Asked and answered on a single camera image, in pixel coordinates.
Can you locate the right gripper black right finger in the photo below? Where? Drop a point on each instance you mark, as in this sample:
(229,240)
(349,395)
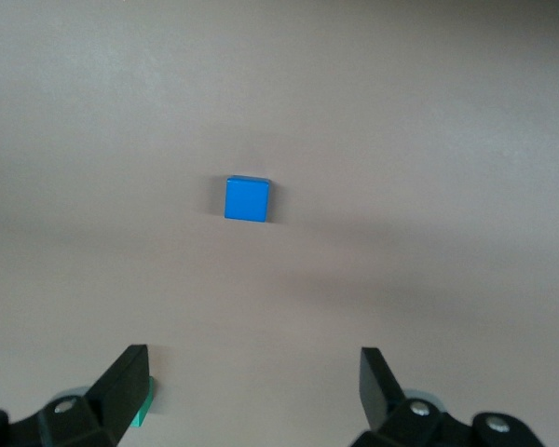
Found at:
(382,400)

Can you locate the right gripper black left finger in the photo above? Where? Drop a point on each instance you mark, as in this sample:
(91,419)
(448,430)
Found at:
(107,405)

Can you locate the blue cube block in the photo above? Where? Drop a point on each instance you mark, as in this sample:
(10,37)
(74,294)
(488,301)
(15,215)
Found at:
(246,200)

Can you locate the green cube block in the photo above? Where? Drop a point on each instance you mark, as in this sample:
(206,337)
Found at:
(145,412)

